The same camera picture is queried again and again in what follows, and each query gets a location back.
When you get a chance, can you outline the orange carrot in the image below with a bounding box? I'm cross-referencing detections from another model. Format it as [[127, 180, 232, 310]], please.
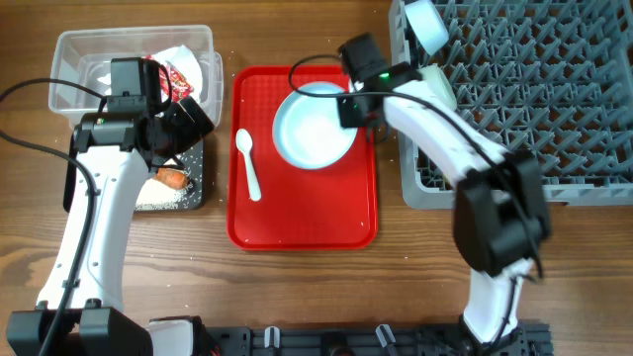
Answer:
[[154, 168, 189, 190]]

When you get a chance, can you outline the light blue plate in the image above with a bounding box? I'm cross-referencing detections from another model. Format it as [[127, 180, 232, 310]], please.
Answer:
[[272, 91, 358, 170]]

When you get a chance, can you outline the red candy wrapper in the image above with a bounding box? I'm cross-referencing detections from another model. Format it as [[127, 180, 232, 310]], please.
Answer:
[[142, 53, 195, 103]]

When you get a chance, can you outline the pile of white rice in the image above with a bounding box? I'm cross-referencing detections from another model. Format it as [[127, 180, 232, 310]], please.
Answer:
[[136, 167, 191, 211]]

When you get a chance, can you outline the white plastic spoon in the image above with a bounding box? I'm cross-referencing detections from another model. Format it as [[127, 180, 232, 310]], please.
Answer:
[[235, 129, 262, 202]]

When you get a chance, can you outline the white paper napkin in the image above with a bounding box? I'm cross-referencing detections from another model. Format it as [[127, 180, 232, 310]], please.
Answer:
[[97, 44, 204, 105]]

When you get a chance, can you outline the mint green bowl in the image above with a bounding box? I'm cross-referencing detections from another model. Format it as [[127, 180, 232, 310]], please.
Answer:
[[418, 64, 457, 111]]

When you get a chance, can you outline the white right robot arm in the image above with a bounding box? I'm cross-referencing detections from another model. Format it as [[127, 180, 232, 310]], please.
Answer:
[[338, 34, 551, 353]]

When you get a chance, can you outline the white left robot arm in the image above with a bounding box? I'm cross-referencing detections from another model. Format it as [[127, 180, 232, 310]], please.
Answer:
[[6, 57, 219, 355]]

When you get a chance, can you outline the black food waste tray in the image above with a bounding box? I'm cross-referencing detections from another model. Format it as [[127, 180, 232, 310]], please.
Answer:
[[62, 133, 206, 213]]

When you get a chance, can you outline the clear plastic waste bin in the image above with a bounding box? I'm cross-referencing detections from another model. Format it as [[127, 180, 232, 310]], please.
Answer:
[[50, 25, 224, 125]]

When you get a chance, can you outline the grey dishwasher rack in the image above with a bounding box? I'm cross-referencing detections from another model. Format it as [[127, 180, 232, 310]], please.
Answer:
[[389, 0, 632, 206]]

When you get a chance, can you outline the red plastic tray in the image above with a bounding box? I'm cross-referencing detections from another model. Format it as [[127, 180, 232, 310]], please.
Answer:
[[226, 65, 378, 250]]

